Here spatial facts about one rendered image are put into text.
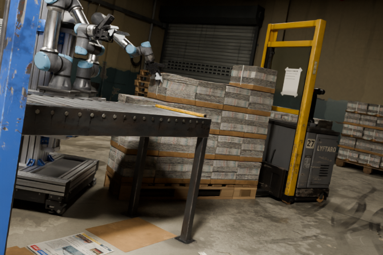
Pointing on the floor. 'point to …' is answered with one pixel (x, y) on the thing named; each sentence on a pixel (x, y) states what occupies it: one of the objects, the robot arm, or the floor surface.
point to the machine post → (16, 75)
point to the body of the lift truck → (321, 139)
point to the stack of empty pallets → (142, 82)
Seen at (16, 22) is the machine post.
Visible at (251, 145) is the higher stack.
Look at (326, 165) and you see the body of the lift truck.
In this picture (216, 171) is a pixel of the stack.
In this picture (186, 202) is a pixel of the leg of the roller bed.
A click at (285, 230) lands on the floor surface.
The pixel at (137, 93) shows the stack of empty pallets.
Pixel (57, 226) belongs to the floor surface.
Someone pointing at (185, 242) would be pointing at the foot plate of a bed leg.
